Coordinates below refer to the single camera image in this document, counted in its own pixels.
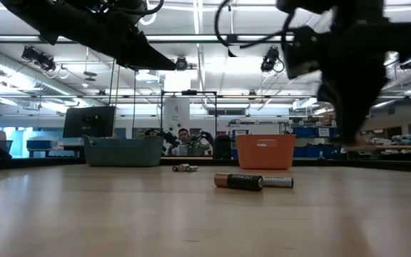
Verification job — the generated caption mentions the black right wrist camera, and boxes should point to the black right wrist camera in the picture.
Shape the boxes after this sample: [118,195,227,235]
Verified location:
[281,25,323,80]

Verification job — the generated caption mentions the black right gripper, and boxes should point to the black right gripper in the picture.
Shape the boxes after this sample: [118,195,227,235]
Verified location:
[318,19,411,143]

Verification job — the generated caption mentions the silver ventilation duct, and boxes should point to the silver ventilation duct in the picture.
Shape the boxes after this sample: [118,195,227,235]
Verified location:
[0,44,96,108]

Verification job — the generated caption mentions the blue plastic tub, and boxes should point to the blue plastic tub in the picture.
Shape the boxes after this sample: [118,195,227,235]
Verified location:
[26,138,54,150]

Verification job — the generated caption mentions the black rounded bin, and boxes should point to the black rounded bin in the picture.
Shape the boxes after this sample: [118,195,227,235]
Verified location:
[212,134,233,161]

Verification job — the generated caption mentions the black overhead camera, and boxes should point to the black overhead camera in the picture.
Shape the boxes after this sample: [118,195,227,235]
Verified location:
[174,56,189,71]

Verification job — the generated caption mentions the black ceiling camera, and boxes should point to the black ceiling camera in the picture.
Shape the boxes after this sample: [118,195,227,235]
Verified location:
[260,46,285,74]
[21,45,57,72]

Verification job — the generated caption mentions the teal plastic bin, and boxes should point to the teal plastic bin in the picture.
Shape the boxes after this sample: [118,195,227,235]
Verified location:
[82,134,165,168]

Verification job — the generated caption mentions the black aluminium table frame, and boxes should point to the black aluminium table frame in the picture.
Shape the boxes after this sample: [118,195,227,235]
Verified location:
[0,155,411,174]

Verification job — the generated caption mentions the blue storage bin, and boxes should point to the blue storage bin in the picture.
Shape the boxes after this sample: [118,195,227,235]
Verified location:
[293,126,317,138]
[295,145,343,159]

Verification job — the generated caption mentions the person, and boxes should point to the person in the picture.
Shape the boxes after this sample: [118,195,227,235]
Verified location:
[171,127,206,157]

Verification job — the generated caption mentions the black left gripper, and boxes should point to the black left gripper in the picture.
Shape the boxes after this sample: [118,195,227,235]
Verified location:
[59,0,176,71]

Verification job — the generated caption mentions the orange plastic bin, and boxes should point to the orange plastic bin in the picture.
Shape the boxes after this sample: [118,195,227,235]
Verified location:
[235,133,297,171]

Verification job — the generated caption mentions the wooden workbench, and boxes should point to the wooden workbench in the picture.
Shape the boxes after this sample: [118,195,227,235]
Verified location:
[346,143,411,153]

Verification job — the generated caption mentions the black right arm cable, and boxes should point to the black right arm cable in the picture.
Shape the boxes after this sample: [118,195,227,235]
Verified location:
[213,0,294,59]

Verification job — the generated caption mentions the black computer monitor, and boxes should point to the black computer monitor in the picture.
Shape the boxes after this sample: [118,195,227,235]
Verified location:
[62,106,116,139]

